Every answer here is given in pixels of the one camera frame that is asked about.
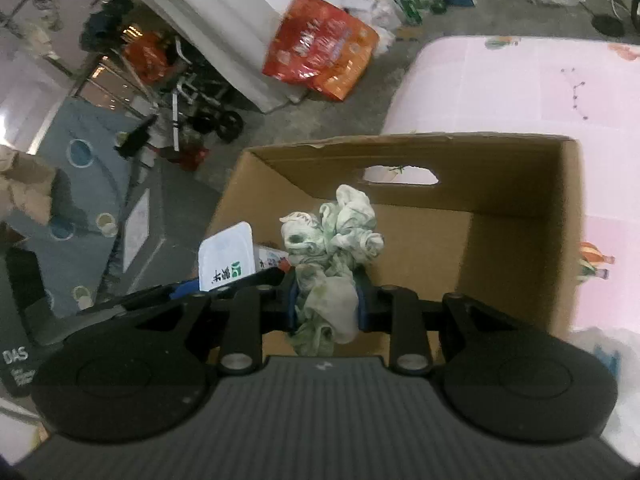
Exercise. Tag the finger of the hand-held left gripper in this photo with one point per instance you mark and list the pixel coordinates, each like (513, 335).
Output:
(165, 295)

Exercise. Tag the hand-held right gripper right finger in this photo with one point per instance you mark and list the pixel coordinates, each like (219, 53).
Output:
(361, 305)

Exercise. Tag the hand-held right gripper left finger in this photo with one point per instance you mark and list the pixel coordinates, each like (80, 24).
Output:
(293, 305)

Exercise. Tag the green and white cloth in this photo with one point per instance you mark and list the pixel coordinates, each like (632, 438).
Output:
(340, 240)

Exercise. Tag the brown cardboard box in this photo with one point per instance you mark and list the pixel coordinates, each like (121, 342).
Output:
(520, 240)

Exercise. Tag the grey box with white label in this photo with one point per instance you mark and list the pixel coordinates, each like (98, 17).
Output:
(150, 230)

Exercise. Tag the white plastic cup with lid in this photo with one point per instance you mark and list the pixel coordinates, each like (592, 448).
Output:
(225, 255)

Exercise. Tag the blue rug with circles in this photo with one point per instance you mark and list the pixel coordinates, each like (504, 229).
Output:
(80, 195)

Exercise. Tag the beige cloth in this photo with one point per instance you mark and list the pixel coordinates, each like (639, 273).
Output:
(22, 180)

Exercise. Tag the folded stroller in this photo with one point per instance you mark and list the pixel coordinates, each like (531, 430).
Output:
(195, 90)

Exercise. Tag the pink printed floor mat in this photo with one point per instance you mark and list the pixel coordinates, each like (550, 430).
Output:
(500, 95)

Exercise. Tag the white plastic shopping bag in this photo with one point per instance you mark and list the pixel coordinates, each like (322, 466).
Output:
(607, 360)

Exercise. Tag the orange red packaging bag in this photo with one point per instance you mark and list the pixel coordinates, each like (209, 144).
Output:
(320, 45)

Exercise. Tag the white plastic bag with clutter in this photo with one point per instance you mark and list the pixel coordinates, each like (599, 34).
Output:
(375, 7)

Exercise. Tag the green plastic bottles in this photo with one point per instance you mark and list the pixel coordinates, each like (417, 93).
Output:
(412, 0)

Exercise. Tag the black round lamp base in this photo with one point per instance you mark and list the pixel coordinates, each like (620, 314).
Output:
(607, 25)

